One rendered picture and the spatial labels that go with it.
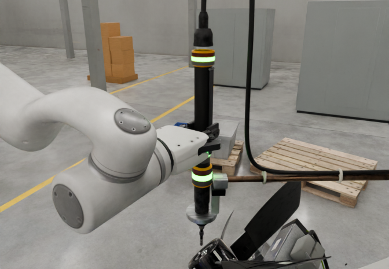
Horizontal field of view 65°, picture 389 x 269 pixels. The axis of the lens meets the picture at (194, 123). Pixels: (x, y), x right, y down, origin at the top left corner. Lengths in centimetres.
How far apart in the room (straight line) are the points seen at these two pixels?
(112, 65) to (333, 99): 579
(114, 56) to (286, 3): 696
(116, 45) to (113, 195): 848
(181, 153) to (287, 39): 1245
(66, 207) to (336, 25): 586
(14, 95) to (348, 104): 603
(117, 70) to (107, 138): 860
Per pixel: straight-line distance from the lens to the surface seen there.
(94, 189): 39
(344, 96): 625
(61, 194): 42
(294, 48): 1288
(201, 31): 57
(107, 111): 38
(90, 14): 677
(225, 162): 379
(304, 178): 72
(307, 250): 110
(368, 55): 614
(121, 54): 883
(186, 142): 51
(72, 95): 41
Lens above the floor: 186
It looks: 20 degrees down
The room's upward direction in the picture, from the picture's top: straight up
